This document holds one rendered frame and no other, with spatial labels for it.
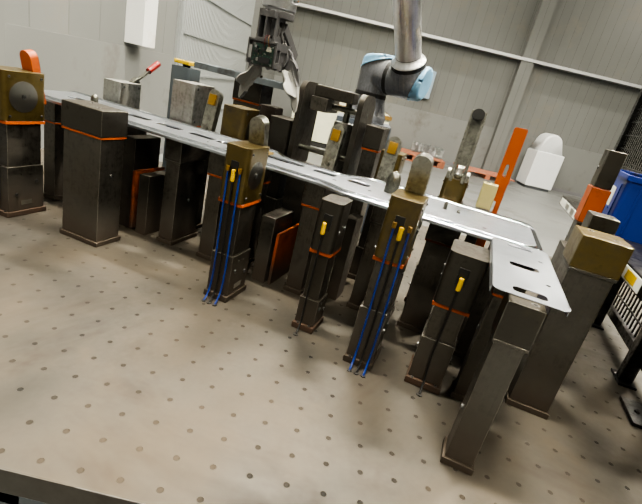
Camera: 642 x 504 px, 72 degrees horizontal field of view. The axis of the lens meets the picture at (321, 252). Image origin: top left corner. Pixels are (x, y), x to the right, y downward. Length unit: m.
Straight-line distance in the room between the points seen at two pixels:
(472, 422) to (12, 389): 0.66
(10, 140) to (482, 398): 1.19
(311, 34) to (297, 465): 11.11
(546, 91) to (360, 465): 11.72
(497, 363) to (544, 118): 11.62
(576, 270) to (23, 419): 0.87
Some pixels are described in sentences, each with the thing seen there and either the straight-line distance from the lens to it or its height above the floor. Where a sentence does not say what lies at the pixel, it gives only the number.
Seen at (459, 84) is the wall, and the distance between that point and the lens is 11.62.
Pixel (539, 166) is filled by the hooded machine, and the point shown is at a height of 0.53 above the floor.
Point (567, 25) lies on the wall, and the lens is 12.33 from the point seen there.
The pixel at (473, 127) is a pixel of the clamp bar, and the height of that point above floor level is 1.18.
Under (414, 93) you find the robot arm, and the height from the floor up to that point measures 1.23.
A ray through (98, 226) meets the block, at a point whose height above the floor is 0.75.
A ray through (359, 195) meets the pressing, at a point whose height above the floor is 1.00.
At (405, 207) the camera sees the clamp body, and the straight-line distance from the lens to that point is 0.77.
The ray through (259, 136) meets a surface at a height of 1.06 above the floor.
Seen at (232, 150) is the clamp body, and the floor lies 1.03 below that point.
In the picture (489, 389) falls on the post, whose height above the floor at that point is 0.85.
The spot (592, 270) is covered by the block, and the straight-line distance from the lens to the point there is 0.88.
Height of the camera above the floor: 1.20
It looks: 21 degrees down
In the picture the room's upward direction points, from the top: 14 degrees clockwise
